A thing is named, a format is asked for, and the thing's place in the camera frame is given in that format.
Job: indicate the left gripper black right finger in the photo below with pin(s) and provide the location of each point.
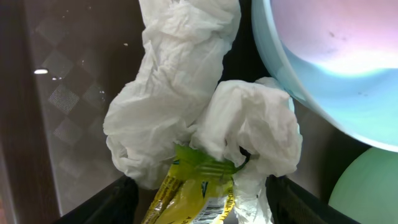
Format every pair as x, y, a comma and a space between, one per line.
292, 204

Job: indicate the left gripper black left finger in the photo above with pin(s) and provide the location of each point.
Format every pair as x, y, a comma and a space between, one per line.
115, 204

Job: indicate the yellow green snack wrapper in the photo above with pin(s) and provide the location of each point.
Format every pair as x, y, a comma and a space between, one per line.
197, 189

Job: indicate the mint green bowl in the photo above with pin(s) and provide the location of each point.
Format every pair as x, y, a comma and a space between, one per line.
367, 189

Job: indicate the light blue small bowl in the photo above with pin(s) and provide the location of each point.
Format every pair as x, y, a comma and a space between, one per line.
362, 105

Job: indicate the brown serving tray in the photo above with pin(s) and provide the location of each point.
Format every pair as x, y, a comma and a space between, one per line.
62, 63

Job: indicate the pink plastic cup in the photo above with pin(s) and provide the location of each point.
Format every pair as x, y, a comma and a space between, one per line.
347, 36

